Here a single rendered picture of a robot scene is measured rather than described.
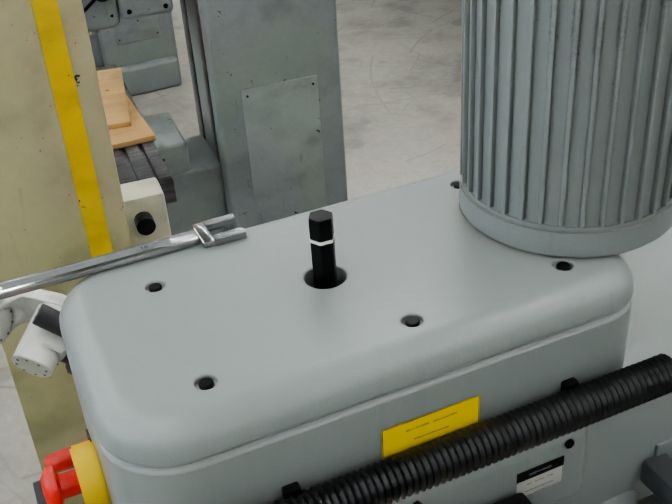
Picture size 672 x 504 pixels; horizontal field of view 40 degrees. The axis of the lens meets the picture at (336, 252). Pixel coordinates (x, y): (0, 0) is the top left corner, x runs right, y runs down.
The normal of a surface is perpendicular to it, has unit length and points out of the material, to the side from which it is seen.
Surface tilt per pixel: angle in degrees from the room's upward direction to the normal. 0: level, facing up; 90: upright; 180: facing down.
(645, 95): 90
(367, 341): 0
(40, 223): 90
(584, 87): 90
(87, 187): 90
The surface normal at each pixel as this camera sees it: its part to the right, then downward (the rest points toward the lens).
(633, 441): 0.41, 0.46
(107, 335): -0.06, -0.85
